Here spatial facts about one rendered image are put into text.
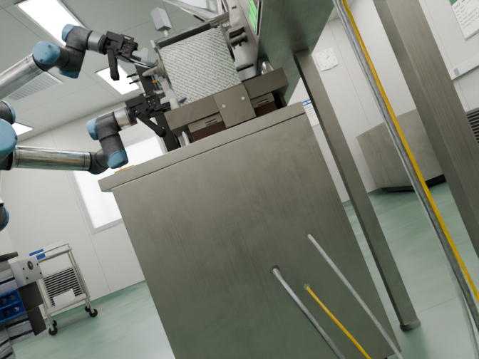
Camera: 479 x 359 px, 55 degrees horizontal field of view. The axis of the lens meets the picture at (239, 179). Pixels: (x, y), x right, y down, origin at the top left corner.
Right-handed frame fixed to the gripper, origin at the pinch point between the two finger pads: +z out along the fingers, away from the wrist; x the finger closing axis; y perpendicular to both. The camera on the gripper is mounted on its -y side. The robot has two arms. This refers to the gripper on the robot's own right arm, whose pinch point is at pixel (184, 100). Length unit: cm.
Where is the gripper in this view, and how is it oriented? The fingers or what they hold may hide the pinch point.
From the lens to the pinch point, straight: 168.1
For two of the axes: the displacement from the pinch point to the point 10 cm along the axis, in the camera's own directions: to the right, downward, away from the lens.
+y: -3.6, -9.3, 0.4
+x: 0.1, 0.4, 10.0
